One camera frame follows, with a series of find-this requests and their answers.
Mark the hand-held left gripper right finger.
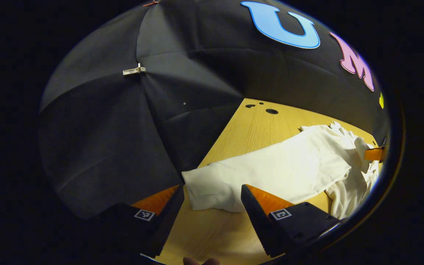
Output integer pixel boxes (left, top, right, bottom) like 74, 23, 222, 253
241, 184, 345, 258

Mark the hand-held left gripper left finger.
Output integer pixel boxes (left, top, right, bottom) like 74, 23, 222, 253
94, 185, 185, 259

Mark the black backdrop cloth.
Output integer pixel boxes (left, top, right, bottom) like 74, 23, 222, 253
38, 0, 391, 221

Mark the white sweatshirt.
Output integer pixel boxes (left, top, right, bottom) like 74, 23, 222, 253
181, 121, 380, 220

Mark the white plastic clip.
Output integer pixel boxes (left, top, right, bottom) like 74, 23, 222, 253
123, 63, 147, 76

